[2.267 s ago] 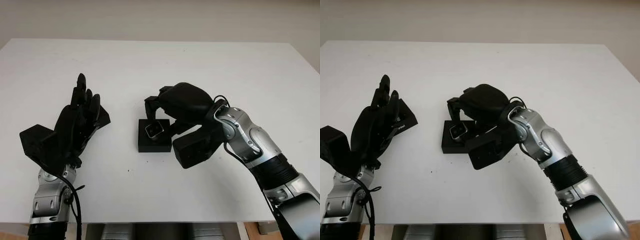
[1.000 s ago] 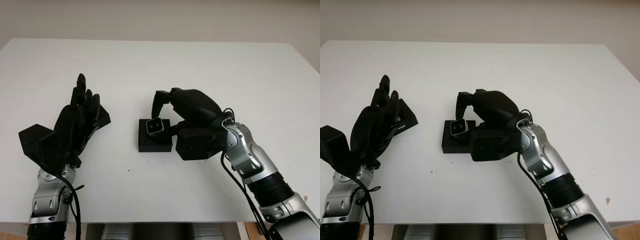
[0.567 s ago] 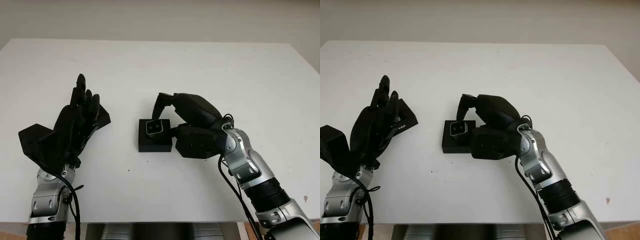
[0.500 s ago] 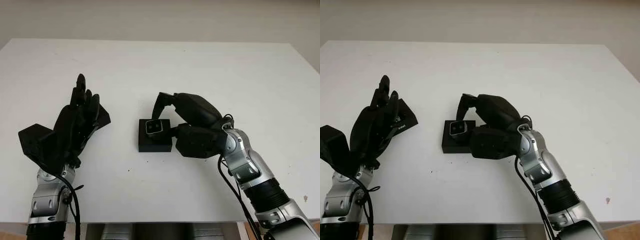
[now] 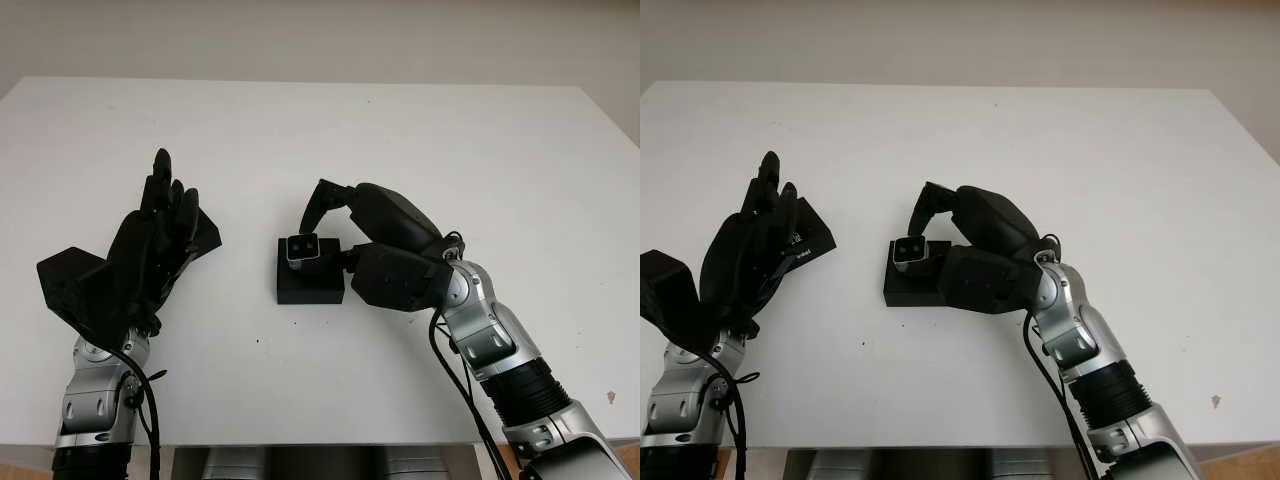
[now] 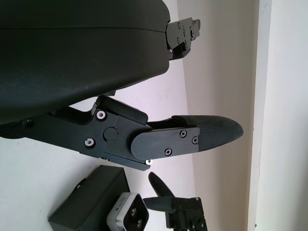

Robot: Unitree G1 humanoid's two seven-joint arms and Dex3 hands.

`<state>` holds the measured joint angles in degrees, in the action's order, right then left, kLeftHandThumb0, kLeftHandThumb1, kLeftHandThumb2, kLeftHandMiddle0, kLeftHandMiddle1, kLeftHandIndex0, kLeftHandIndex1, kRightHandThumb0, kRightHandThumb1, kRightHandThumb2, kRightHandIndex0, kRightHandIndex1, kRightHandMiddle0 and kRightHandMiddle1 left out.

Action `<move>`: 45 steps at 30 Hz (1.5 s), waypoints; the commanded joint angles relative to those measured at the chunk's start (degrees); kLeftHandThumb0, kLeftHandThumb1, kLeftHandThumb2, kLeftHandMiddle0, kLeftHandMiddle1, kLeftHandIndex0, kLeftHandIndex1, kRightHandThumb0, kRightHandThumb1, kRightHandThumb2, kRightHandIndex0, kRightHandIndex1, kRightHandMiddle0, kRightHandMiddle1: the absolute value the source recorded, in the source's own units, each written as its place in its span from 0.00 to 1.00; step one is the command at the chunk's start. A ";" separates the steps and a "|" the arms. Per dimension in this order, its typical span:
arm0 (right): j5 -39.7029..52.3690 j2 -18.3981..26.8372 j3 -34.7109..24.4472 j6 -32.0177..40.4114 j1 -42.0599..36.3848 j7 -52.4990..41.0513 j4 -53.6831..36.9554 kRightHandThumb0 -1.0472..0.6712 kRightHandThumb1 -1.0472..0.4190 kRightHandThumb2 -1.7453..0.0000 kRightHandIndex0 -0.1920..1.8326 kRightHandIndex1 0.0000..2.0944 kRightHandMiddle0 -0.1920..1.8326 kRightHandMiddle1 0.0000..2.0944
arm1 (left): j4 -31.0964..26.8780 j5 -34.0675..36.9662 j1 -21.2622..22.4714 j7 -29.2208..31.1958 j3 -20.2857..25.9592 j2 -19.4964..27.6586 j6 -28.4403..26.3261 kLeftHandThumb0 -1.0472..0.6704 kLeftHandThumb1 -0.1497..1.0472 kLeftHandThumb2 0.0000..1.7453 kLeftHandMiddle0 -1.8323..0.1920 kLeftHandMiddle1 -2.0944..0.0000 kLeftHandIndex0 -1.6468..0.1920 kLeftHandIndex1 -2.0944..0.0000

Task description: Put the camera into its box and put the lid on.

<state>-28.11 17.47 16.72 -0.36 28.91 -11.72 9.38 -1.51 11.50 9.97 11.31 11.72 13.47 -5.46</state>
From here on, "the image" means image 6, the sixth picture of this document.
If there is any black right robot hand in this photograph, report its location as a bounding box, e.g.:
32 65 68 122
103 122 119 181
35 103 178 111
143 171 208 231

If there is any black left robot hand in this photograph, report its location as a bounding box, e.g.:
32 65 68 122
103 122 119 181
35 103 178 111
0 0 244 172

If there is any small silver cube camera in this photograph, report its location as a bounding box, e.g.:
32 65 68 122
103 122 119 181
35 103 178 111
105 192 148 231

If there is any black camera box base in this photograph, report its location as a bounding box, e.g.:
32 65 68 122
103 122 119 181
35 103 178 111
48 164 132 231

